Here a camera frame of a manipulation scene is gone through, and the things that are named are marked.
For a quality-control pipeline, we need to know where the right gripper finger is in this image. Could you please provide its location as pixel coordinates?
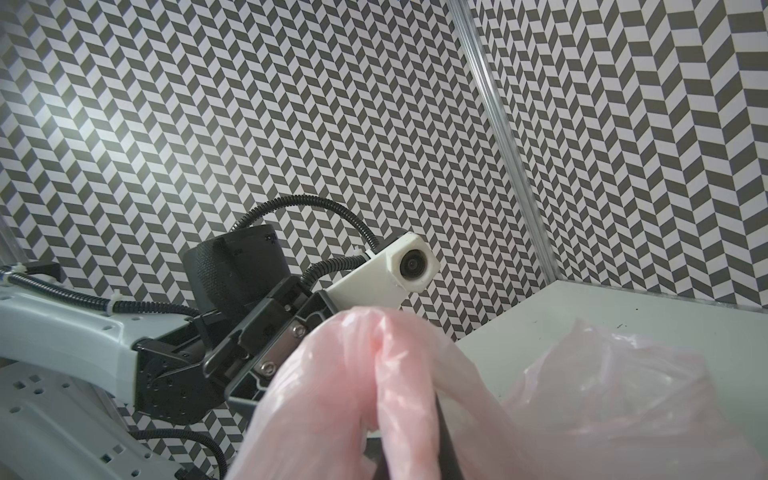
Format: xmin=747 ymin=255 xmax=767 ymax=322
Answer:
xmin=436 ymin=398 xmax=464 ymax=480

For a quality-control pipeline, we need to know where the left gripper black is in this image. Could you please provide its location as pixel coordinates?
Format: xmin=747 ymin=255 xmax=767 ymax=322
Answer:
xmin=133 ymin=276 xmax=338 ymax=425

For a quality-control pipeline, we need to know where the pink plastic bag fruit print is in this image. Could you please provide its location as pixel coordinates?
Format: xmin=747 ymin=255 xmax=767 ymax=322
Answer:
xmin=229 ymin=307 xmax=767 ymax=479

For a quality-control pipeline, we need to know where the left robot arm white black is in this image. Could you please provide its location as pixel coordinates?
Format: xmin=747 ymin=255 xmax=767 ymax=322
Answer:
xmin=1 ymin=195 xmax=392 ymax=479

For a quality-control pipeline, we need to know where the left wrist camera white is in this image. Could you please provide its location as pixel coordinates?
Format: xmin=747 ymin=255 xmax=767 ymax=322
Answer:
xmin=325 ymin=232 xmax=441 ymax=310

